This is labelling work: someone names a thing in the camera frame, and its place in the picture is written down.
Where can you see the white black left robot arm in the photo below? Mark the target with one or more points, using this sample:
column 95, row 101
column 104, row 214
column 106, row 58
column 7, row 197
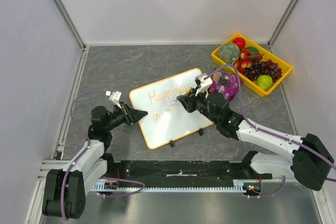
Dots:
column 66, row 188

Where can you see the green netted melon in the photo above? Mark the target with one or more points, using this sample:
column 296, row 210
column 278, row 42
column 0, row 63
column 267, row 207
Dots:
column 229, row 52

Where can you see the dark purple grape bunch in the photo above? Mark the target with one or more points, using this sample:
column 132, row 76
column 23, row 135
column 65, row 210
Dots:
column 259, row 68

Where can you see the red apple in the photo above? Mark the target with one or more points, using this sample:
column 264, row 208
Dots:
column 240, row 42

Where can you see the white marker pen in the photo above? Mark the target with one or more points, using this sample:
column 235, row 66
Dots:
column 181, row 95

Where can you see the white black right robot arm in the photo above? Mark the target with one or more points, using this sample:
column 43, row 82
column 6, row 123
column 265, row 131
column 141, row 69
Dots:
column 304, row 159

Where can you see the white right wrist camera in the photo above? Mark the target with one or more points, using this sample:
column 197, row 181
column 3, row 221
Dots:
column 203, row 82

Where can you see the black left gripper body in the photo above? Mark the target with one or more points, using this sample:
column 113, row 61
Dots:
column 125, row 113

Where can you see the green orange mango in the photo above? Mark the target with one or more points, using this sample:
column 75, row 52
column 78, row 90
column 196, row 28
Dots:
column 253, row 50

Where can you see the purple grape snack bag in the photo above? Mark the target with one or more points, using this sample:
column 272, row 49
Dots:
column 224, row 83

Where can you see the light blue cable duct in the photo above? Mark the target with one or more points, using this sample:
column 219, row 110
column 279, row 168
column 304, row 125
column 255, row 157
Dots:
column 102, row 186

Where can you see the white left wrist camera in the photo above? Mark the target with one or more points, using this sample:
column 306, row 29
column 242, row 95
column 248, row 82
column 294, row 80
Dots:
column 114, row 97

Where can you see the red yellow peach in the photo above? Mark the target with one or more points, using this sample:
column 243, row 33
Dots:
column 246, row 55

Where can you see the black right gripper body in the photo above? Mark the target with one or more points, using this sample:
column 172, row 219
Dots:
column 191, row 102

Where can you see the aluminium frame rail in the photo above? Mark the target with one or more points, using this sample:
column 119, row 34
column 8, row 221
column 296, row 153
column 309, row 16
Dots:
column 69, row 23

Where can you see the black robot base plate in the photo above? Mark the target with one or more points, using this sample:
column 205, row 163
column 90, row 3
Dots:
column 183, row 174

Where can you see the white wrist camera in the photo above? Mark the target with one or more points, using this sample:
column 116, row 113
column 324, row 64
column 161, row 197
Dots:
column 114, row 97
column 203, row 82

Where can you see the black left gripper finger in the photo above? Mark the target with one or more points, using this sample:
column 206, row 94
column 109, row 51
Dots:
column 127, row 107
column 137, row 115

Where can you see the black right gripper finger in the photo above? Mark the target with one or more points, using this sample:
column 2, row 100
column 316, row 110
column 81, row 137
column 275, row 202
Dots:
column 185, row 98
column 186, row 103

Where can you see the yellow plastic fruit tray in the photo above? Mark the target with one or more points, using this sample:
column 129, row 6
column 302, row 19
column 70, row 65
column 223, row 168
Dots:
column 263, row 55

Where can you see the yellow framed whiteboard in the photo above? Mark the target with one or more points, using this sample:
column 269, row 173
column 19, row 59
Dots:
column 167, row 120

